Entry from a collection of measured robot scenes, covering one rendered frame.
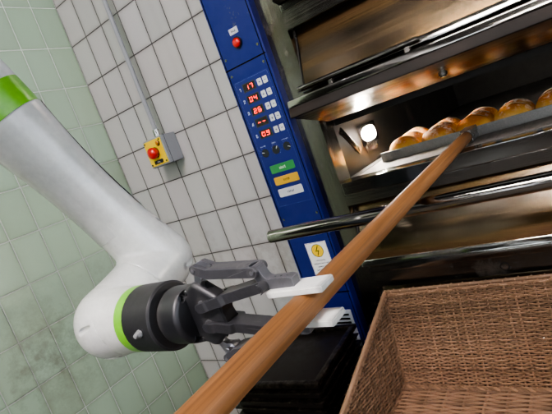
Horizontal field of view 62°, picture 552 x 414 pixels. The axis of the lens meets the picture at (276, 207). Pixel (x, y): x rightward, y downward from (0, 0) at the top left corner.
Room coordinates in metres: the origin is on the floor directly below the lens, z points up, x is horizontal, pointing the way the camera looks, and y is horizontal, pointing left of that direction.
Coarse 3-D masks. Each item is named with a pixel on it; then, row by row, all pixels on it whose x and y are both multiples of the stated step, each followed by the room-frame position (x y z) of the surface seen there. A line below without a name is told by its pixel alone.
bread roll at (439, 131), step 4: (432, 128) 1.37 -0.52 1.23; (436, 128) 1.36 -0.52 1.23; (440, 128) 1.35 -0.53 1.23; (444, 128) 1.35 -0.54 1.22; (448, 128) 1.34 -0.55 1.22; (452, 128) 1.35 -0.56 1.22; (428, 132) 1.37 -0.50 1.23; (432, 132) 1.36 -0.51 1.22; (436, 132) 1.35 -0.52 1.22; (440, 132) 1.35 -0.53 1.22; (444, 132) 1.34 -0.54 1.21; (448, 132) 1.34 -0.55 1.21; (452, 132) 1.34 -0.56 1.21; (424, 136) 1.38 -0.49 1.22; (428, 136) 1.37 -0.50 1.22; (432, 136) 1.36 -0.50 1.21; (436, 136) 1.35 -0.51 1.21; (424, 140) 1.38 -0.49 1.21
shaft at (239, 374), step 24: (456, 144) 1.08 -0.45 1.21; (432, 168) 0.89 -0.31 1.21; (408, 192) 0.76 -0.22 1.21; (384, 216) 0.66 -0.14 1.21; (360, 240) 0.58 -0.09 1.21; (336, 264) 0.52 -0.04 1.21; (360, 264) 0.55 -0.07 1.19; (336, 288) 0.49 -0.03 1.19; (288, 312) 0.43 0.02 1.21; (312, 312) 0.45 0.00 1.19; (264, 336) 0.39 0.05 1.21; (288, 336) 0.41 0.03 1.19; (240, 360) 0.36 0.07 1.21; (264, 360) 0.37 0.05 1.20; (216, 384) 0.34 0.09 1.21; (240, 384) 0.34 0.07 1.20; (192, 408) 0.31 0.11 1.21; (216, 408) 0.32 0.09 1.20
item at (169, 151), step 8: (160, 136) 1.60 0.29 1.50; (168, 136) 1.63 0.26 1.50; (144, 144) 1.65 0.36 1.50; (152, 144) 1.63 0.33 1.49; (160, 144) 1.60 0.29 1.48; (168, 144) 1.62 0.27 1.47; (176, 144) 1.64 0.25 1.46; (160, 152) 1.61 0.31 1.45; (168, 152) 1.60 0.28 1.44; (176, 152) 1.63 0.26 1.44; (152, 160) 1.64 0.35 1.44; (160, 160) 1.62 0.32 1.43; (168, 160) 1.60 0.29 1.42; (176, 160) 1.62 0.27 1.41
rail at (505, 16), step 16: (544, 0) 0.86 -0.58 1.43; (496, 16) 0.90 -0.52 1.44; (512, 16) 0.89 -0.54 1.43; (464, 32) 0.94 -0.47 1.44; (480, 32) 0.92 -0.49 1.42; (416, 48) 1.00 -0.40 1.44; (432, 48) 0.98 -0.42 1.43; (384, 64) 1.04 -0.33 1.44; (400, 64) 1.02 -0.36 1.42; (352, 80) 1.09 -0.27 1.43; (304, 96) 1.18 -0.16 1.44; (320, 96) 1.15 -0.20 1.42
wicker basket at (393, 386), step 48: (432, 288) 1.18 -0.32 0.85; (480, 288) 1.11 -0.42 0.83; (528, 288) 1.05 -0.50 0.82; (384, 336) 1.19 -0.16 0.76; (432, 336) 1.17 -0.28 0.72; (480, 336) 1.10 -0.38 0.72; (528, 336) 1.03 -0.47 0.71; (384, 384) 1.13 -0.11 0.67; (432, 384) 1.16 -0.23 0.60; (480, 384) 1.09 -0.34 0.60; (528, 384) 1.02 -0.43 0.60
